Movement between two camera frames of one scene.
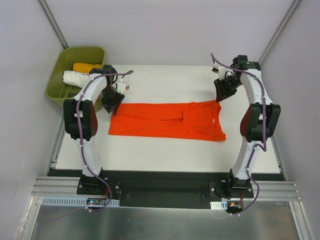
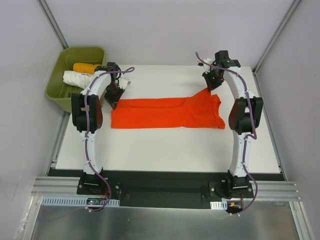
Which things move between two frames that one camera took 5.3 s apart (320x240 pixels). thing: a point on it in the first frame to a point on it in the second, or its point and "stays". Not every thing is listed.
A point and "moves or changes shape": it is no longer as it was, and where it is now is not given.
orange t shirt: [199, 120] moves or changes shape
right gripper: [224, 88] to [213, 78]
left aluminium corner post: [53, 23] stays
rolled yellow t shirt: [84, 67] stays
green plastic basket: [57, 90] stays
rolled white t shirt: [75, 78] stays
